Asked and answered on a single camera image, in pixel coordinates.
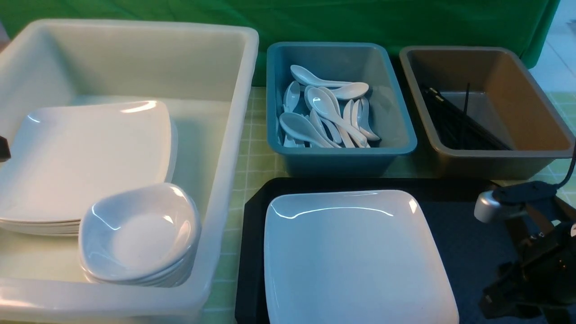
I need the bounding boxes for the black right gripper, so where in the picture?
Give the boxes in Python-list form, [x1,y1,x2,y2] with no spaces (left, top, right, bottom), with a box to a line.
[478,198,575,320]

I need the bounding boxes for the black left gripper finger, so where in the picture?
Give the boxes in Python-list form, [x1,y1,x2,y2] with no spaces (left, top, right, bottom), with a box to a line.
[0,137,12,162]

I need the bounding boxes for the large white square plate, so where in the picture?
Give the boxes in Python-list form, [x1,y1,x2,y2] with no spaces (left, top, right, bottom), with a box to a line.
[264,189,459,324]

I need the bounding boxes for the stack of white plates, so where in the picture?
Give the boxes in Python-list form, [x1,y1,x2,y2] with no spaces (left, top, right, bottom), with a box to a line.
[0,100,177,236]

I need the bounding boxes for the black serving tray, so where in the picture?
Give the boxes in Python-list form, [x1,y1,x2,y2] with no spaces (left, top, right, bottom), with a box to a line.
[235,178,576,324]

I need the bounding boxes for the stack of white bowls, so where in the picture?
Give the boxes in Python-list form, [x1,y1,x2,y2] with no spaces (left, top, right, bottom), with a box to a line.
[78,183,202,288]

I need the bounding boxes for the black chopsticks in bin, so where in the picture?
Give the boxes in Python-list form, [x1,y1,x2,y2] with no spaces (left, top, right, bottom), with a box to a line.
[419,83,513,150]

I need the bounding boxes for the brown plastic bin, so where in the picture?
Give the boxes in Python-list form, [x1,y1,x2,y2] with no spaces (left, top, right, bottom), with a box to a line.
[399,46,575,180]

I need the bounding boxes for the large white plastic tub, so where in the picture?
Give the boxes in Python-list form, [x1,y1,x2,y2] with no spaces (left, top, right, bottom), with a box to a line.
[0,20,259,324]

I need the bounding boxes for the green checkered tablecloth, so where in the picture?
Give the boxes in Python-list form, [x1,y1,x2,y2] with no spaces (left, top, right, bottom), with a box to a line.
[199,87,576,324]

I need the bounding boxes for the green backdrop cloth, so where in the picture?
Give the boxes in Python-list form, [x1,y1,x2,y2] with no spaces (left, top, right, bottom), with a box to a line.
[0,0,559,86]

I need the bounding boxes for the teal plastic bin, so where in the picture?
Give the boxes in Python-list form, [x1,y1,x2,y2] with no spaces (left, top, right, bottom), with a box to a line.
[266,42,417,177]

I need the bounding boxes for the white spoons in bin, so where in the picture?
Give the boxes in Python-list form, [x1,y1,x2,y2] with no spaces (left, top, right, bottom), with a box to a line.
[276,64,381,148]

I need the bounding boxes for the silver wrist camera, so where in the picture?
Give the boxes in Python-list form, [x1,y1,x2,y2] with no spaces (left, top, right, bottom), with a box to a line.
[474,181,558,224]

